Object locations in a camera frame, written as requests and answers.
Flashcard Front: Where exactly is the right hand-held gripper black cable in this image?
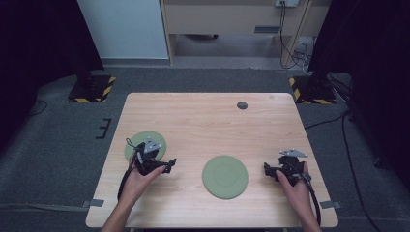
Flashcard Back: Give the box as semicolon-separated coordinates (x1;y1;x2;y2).
291;163;322;227

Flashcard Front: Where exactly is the hand-held gripper black cable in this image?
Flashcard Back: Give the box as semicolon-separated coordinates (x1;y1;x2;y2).
291;163;322;227
116;137;138;202

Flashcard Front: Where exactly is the long black floor cable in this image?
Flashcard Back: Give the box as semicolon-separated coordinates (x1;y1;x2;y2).
340;110;384;232

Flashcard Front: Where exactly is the left hand-held gripper black cable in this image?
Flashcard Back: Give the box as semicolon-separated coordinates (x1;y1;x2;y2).
116;137;138;202

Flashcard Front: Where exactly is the white cable tangle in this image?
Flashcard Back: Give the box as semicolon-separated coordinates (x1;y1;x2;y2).
293;36;316;74

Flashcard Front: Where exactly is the person's right hand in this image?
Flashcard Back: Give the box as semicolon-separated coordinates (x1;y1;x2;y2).
275;161;315;213

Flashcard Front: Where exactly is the light wooden desk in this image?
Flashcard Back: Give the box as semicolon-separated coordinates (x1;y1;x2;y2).
160;0;333;68

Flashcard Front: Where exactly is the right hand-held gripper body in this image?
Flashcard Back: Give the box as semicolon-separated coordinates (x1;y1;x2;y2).
277;148;308;188

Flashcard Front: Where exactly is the green round plate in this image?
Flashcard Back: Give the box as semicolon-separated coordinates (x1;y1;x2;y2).
124;130;168;163
201;155;249;200

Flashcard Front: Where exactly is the short black floor cable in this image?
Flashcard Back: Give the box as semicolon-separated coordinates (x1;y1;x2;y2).
304;109;351;131

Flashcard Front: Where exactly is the black power cable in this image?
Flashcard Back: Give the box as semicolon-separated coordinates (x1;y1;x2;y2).
278;1;303;70

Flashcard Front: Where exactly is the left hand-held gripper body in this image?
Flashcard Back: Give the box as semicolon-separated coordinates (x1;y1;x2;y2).
133;136;162;177

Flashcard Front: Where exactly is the thin black floor cable loop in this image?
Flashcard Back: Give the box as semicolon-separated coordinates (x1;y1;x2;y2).
30;99;49;117

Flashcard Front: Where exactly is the grey power strip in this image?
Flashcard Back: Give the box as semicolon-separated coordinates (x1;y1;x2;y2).
274;0;301;9

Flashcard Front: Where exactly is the person's left hand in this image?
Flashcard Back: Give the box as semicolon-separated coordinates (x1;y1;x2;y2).
120;153;166;206

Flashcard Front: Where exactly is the black curtain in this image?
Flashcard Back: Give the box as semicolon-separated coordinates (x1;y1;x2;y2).
307;0;410;192
0;0;105;154

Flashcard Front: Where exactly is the black stand with striped base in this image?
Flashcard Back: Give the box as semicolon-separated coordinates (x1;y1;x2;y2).
287;47;338;105
66;47;117;104

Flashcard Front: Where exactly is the grey tape piece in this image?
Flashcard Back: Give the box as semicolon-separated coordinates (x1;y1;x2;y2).
319;200;342;210
81;198;105;209

